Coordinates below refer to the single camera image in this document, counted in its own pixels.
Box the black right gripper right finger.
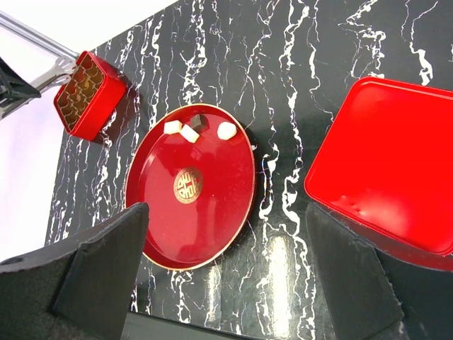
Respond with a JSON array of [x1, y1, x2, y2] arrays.
[[306, 203, 452, 339]]

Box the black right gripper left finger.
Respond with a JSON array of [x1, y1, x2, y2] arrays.
[[1, 203, 149, 339]]

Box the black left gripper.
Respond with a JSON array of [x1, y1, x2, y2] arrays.
[[1, 59, 41, 119]]

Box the red box lid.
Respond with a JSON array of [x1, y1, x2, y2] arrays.
[[304, 76, 452, 256]]

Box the white rectangular chocolate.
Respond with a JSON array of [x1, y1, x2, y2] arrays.
[[180, 125, 200, 144], [164, 120, 183, 135]]

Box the dark square chocolate top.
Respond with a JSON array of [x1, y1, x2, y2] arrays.
[[190, 114, 209, 132]]

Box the white heart chocolate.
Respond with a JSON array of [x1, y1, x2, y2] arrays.
[[217, 121, 237, 140]]

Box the red compartment chocolate box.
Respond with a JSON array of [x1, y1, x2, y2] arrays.
[[54, 51, 127, 141]]

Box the round red lacquer tray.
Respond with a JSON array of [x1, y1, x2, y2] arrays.
[[125, 103, 256, 271]]

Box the aluminium frame rail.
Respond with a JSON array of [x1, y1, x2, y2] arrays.
[[0, 11, 79, 60]]

